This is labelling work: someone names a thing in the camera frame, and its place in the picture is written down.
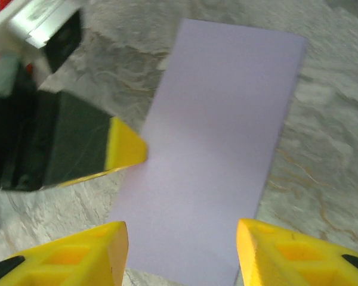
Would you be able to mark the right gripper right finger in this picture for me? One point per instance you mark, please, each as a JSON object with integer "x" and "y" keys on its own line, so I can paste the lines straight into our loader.
{"x": 301, "y": 259}

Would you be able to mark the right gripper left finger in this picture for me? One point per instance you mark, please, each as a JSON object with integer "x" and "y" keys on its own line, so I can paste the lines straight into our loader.
{"x": 62, "y": 262}

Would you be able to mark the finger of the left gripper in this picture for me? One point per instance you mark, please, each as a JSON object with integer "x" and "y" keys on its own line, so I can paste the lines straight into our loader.
{"x": 86, "y": 143}

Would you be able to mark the lilac square paper sheet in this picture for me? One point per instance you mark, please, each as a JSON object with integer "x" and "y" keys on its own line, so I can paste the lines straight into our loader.
{"x": 211, "y": 134}

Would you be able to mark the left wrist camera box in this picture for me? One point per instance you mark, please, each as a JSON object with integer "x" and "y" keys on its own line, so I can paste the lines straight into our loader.
{"x": 32, "y": 21}

